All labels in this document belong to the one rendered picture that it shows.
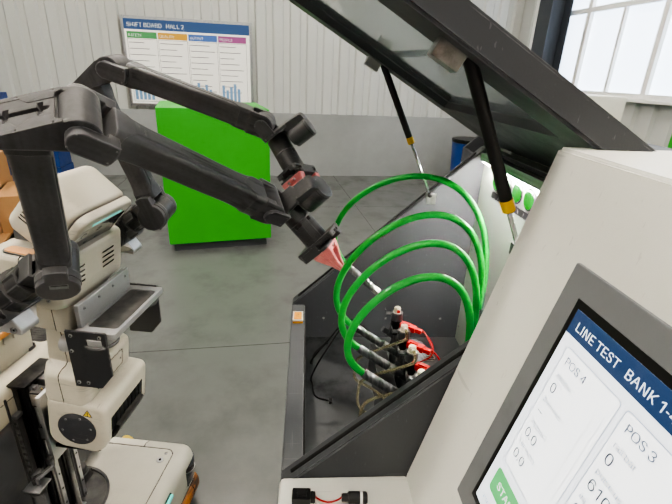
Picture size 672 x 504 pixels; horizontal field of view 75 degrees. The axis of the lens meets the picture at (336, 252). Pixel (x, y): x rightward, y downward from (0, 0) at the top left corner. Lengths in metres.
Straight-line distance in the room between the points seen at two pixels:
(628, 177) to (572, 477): 0.30
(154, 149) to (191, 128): 3.35
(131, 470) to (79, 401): 0.60
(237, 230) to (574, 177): 3.91
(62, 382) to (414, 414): 0.91
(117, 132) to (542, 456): 0.68
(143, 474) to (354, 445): 1.18
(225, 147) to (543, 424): 3.82
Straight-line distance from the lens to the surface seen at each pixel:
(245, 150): 4.16
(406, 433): 0.80
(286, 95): 7.37
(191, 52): 7.31
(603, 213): 0.54
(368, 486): 0.84
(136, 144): 0.75
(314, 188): 0.92
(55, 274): 0.96
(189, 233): 4.32
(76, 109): 0.72
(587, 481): 0.50
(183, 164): 0.79
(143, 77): 1.24
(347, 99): 7.50
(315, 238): 0.96
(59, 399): 1.39
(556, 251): 0.58
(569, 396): 0.52
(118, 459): 1.95
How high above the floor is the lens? 1.63
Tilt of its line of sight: 22 degrees down
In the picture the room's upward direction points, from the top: 3 degrees clockwise
